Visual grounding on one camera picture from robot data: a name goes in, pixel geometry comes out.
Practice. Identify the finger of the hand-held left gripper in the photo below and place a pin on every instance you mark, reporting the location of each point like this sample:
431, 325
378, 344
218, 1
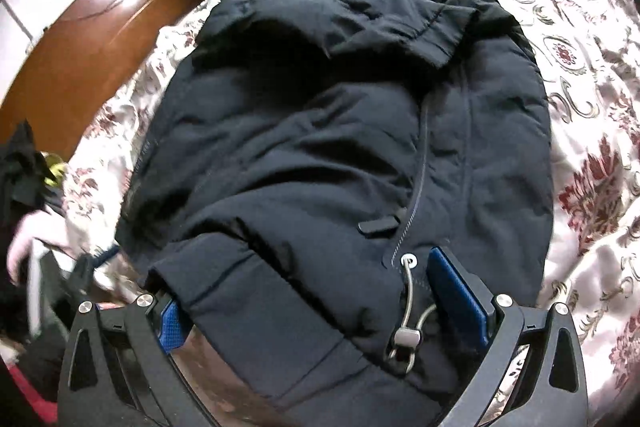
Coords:
107, 253

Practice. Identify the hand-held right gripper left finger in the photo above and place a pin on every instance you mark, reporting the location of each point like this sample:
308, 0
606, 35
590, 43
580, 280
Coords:
170, 323

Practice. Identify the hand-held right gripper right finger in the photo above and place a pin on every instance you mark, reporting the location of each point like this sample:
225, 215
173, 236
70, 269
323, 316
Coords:
460, 292

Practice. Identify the dark navy padded jacket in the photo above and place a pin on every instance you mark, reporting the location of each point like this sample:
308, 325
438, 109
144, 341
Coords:
325, 147

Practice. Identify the black clothes pile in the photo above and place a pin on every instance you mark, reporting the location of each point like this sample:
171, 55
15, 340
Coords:
20, 167

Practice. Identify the pale pink cloth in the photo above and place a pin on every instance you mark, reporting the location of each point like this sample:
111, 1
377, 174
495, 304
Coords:
37, 237

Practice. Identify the yellow-green item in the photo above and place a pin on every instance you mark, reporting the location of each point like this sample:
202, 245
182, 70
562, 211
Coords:
55, 169

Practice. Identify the red cloth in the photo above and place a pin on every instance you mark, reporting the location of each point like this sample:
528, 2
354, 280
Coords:
32, 394

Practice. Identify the wooden headboard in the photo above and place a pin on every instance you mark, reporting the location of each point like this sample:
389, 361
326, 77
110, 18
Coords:
90, 57

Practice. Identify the floral satin bedspread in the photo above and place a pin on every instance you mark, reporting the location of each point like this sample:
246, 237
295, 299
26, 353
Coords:
590, 72

